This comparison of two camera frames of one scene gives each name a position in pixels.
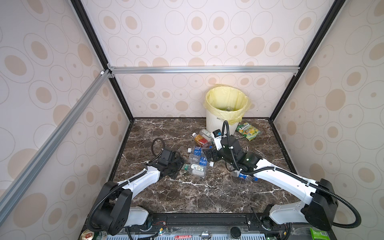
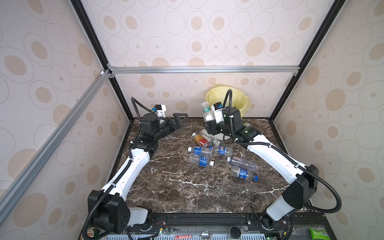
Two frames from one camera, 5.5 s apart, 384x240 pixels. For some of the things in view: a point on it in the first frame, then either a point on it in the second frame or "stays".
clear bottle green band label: (196, 169) → (208, 114)
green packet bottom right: (319, 235) stays
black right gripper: (213, 152) → (211, 127)
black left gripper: (179, 161) → (176, 115)
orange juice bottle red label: (200, 140) stays
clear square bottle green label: (205, 134) stays
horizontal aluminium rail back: (204, 69) stays
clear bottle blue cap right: (237, 174) stays
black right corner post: (335, 9) stays
